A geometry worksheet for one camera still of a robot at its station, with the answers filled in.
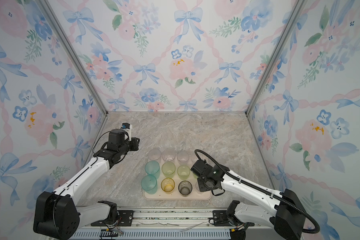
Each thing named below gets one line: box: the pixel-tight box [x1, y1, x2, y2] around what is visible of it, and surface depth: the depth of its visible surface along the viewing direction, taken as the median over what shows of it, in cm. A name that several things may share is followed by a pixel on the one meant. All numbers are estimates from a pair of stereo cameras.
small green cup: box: [177, 165, 191, 181], surface depth 85 cm
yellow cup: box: [160, 177, 175, 194], surface depth 83 cm
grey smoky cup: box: [178, 180, 193, 197], surface depth 83 cm
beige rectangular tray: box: [143, 156, 213, 200], surface depth 83 cm
